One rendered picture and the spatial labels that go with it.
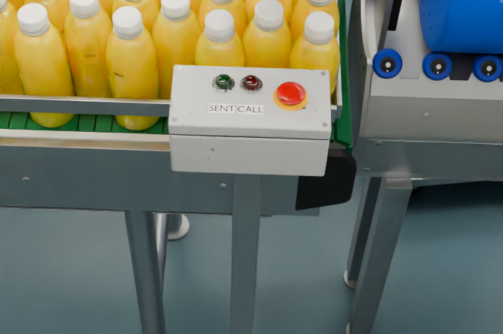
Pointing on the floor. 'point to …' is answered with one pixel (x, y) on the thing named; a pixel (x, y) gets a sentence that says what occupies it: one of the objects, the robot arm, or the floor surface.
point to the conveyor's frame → (147, 192)
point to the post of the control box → (245, 250)
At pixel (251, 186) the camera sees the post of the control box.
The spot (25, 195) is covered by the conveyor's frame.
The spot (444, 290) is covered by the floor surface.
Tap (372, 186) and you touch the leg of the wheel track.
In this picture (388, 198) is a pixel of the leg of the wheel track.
